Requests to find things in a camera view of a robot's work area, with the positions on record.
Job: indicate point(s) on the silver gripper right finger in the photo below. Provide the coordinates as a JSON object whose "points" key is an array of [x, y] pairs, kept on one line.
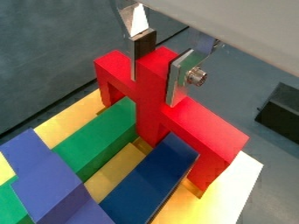
{"points": [[184, 67]]}

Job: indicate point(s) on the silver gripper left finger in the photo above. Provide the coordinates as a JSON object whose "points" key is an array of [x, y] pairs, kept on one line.
{"points": [[138, 34]]}

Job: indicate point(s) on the red cross-shaped block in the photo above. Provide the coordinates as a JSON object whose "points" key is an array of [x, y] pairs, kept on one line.
{"points": [[141, 80]]}

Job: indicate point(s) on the yellow base board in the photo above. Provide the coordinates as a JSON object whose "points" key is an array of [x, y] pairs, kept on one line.
{"points": [[189, 206]]}

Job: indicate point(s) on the black block holder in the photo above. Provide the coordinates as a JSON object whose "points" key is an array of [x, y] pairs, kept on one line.
{"points": [[279, 113]]}

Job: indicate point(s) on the green long block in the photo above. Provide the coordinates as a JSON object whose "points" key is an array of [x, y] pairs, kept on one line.
{"points": [[85, 150]]}

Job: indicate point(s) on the blue long block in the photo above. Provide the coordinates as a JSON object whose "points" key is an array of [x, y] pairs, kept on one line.
{"points": [[140, 194]]}

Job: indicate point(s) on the purple cross-shaped block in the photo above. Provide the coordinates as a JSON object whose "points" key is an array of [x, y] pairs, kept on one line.
{"points": [[48, 188]]}

